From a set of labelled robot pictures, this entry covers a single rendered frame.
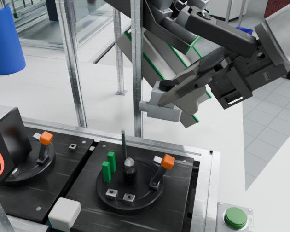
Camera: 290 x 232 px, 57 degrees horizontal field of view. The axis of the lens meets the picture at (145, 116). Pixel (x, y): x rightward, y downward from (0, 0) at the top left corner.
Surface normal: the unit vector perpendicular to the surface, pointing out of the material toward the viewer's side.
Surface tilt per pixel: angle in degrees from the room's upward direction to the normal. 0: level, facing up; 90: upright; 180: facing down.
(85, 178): 0
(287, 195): 0
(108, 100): 0
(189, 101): 82
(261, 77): 88
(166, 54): 90
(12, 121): 90
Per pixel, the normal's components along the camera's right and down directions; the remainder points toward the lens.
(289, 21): -0.62, -0.15
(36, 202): 0.00, -0.81
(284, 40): -0.36, 0.40
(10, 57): 0.66, 0.44
